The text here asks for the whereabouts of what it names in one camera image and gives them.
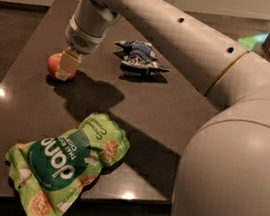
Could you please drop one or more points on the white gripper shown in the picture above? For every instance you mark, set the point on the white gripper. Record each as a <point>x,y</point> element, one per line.
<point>81,38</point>

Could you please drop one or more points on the red apple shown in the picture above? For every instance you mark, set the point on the red apple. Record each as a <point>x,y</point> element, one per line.
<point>52,65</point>

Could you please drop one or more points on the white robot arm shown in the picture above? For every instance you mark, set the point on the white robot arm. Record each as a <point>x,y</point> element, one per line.
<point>225,168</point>

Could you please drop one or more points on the crumpled blue chip bag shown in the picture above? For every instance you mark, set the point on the crumpled blue chip bag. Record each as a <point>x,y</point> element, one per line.
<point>139,59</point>

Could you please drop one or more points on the green rice chip bag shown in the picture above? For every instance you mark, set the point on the green rice chip bag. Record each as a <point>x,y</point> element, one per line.
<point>49,174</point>

